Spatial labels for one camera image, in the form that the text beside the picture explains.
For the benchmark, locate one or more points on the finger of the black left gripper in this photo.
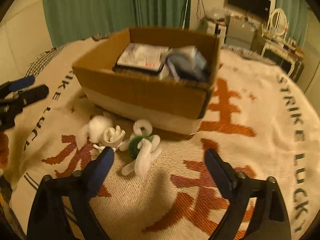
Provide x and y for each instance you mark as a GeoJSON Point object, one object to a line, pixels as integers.
{"type": "Point", "coordinates": [12, 107]}
{"type": "Point", "coordinates": [13, 86]}

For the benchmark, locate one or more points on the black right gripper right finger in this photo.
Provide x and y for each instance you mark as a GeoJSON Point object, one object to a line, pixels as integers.
{"type": "Point", "coordinates": [269, 219]}

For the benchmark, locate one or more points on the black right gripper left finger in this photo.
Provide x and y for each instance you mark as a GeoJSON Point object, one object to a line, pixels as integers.
{"type": "Point", "coordinates": [48, 219]}

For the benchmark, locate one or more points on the white soft cloth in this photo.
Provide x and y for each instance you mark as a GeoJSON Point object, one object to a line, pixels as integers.
{"type": "Point", "coordinates": [102, 133]}

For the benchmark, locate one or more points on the white green plush toy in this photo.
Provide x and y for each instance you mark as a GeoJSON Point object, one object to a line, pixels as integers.
{"type": "Point", "coordinates": [143, 147]}

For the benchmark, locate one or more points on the floral black-white tissue pack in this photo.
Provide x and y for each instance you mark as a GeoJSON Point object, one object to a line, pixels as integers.
{"type": "Point", "coordinates": [143, 58]}

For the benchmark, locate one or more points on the blue floral tissue pack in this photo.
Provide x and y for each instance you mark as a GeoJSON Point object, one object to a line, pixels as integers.
{"type": "Point", "coordinates": [186, 63]}

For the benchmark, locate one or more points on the operator left hand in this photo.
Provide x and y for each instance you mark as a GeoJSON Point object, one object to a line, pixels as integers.
{"type": "Point", "coordinates": [4, 150]}

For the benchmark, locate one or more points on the checkered grey bedsheet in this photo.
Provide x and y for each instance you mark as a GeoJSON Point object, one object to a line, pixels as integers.
{"type": "Point", "coordinates": [36, 67]}

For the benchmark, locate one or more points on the green curtain left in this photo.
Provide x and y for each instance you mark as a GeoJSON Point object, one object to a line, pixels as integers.
{"type": "Point", "coordinates": [72, 20]}

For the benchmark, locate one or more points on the green curtain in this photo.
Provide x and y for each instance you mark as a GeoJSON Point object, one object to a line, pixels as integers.
{"type": "Point", "coordinates": [297, 15]}
{"type": "Point", "coordinates": [72, 20]}

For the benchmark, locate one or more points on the cream blanket with lettering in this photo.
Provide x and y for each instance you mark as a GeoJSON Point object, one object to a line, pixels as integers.
{"type": "Point", "coordinates": [258, 120]}

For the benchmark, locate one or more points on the brown cardboard box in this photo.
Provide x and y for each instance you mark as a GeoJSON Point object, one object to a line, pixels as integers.
{"type": "Point", "coordinates": [169, 105]}

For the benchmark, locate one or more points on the white vanity table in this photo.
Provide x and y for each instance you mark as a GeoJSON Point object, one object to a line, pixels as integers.
{"type": "Point", "coordinates": [284, 58]}

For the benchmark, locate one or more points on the grey mini fridge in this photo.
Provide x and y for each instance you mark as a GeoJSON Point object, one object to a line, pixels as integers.
{"type": "Point", "coordinates": [239, 33]}

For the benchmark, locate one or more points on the white drawer cabinet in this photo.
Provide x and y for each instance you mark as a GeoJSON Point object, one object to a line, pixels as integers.
{"type": "Point", "coordinates": [213, 28]}

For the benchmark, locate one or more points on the white oval vanity mirror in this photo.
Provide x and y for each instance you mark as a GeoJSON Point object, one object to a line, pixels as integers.
{"type": "Point", "coordinates": [278, 24]}

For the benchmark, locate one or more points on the green curtain right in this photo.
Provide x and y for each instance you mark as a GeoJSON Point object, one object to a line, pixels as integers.
{"type": "Point", "coordinates": [297, 15]}

